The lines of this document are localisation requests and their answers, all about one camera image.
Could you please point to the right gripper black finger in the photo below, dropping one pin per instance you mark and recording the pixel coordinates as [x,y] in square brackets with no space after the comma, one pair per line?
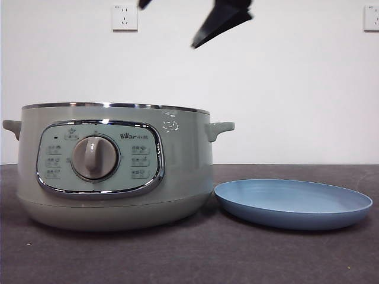
[225,17]
[145,3]

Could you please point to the white wall socket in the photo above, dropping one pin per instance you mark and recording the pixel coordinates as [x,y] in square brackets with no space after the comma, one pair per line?
[372,18]
[125,22]

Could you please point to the pale green electric steamer pot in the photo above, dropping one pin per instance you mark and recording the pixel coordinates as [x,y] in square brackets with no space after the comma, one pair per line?
[183,165]

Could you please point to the blue plate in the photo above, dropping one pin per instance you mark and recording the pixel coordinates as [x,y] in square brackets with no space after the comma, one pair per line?
[284,213]

